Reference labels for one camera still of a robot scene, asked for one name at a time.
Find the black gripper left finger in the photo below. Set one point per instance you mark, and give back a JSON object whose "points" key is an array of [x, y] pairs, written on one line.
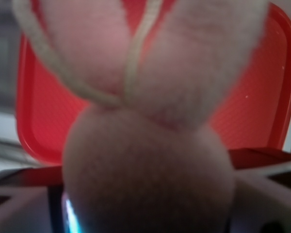
{"points": [[31, 201]]}

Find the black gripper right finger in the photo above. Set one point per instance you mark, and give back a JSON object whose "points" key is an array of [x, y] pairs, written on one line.
{"points": [[262, 201]]}

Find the pink plush bunny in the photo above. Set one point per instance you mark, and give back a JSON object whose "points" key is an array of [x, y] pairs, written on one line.
{"points": [[142, 158]]}

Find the red plastic tray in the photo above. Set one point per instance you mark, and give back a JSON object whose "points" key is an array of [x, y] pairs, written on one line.
{"points": [[254, 122]]}

